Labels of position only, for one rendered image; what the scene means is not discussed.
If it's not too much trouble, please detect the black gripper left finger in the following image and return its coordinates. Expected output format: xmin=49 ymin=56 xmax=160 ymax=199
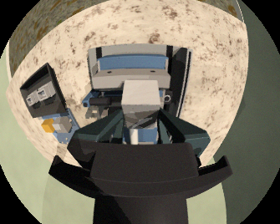
xmin=71 ymin=107 xmax=125 ymax=144

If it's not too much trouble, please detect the yellow brass block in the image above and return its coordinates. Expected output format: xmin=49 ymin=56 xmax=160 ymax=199
xmin=41 ymin=119 xmax=55 ymax=133

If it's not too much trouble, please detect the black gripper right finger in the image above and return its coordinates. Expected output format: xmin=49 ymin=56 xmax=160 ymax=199
xmin=157 ymin=107 xmax=211 ymax=158

